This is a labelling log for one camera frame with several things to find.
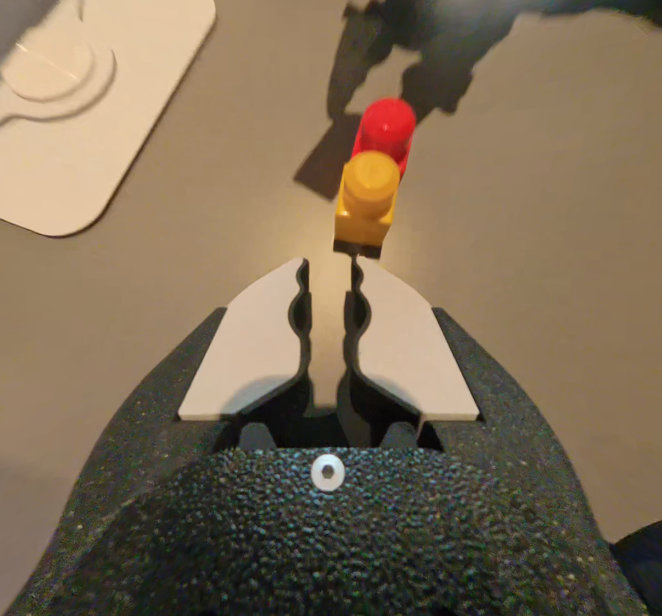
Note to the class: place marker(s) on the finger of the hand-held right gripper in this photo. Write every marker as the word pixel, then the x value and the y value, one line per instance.
pixel 476 1

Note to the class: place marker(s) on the white instruction board stand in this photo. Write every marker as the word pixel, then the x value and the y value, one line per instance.
pixel 129 109

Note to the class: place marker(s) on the orange mega block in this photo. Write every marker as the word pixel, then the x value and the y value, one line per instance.
pixel 367 197

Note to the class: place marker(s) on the red mega block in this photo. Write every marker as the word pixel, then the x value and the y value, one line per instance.
pixel 388 122

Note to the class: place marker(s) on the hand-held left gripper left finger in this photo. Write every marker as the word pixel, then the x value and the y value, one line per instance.
pixel 243 357

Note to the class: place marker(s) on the person's dark jacket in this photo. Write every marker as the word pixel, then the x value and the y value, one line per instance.
pixel 641 569

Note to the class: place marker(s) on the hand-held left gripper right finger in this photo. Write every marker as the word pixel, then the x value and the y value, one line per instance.
pixel 413 363

